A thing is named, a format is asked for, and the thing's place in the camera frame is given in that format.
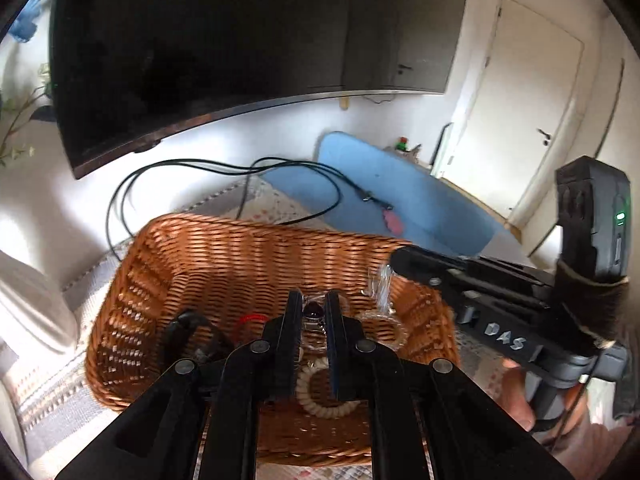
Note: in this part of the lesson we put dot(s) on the person's right hand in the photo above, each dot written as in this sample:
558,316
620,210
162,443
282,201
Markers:
515,390

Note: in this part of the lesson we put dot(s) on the small red green toy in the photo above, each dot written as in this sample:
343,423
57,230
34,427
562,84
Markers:
406,146

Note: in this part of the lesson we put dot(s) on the light blue pad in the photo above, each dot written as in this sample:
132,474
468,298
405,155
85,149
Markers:
400,185

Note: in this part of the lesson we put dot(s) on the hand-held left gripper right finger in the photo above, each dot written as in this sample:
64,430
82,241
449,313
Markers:
334,355

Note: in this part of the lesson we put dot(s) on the white ribbed vase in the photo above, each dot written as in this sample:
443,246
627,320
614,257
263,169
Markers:
35,300

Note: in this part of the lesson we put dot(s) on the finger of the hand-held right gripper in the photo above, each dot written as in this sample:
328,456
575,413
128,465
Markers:
435,265

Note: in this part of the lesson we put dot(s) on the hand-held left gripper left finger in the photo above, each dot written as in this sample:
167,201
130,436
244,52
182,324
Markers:
295,350

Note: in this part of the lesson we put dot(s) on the black curved monitor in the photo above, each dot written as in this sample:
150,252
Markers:
225,50

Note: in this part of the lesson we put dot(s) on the striped woven table mat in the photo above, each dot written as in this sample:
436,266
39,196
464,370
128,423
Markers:
55,400

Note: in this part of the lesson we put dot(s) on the brown wicker basket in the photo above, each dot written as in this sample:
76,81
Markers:
225,260

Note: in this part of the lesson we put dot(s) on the white door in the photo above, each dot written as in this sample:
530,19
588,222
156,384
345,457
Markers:
520,100

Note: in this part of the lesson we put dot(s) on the blue and white artificial flowers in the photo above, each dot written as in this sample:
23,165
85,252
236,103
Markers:
25,20

